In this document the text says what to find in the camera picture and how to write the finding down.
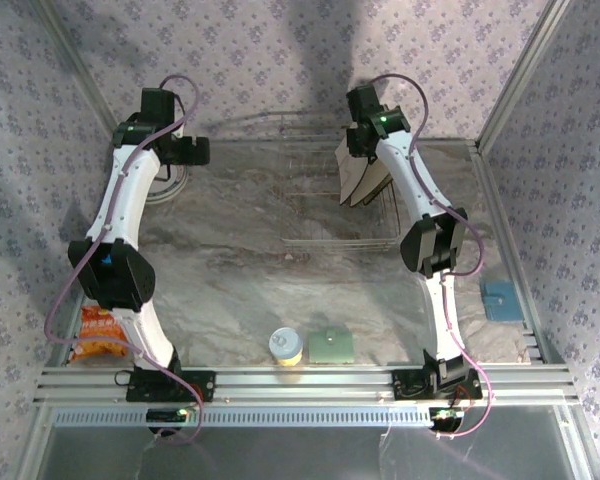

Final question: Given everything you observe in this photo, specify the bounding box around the black controller board with LED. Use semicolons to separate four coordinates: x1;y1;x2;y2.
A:
428;406;467;432
146;407;189;425

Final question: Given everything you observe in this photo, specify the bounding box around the wide aluminium extrusion rail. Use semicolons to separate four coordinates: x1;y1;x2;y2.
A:
32;364;580;407

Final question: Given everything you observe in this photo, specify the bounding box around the aluminium corner post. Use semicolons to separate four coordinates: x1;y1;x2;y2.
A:
473;0;572;150
29;0;132;151

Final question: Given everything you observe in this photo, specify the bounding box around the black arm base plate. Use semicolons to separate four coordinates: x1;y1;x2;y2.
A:
126;370;217;403
392;369;484;401

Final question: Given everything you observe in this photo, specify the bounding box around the blue rimmed round plate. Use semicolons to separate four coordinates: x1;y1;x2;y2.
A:
147;163;192;205

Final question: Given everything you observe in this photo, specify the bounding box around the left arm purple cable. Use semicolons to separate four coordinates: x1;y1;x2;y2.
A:
44;74;206;447

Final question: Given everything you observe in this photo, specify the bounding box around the grey slotted cable duct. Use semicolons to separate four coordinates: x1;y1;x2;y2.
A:
51;405;434;429

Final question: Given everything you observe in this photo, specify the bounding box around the blue square pad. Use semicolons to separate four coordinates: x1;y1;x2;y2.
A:
479;279;525;322

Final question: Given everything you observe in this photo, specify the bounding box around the silver wire dish rack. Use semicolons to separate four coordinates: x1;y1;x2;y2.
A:
278;124;401;254

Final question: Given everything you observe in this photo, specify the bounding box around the orange snack bag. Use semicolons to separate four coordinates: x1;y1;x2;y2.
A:
68;305;131;364

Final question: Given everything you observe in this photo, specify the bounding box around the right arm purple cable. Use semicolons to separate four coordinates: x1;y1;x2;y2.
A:
374;73;497;441

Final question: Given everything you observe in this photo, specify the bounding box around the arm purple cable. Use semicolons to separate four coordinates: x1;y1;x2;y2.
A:
374;73;497;441
44;74;206;447

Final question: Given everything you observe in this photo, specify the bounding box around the silver lidded yellow can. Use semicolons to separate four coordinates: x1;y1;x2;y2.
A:
268;327;304;367

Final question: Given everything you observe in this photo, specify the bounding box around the floral square plate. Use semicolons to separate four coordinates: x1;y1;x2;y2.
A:
359;168;395;205

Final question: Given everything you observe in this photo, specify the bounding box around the green square pad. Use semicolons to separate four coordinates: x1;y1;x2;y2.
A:
307;327;356;365

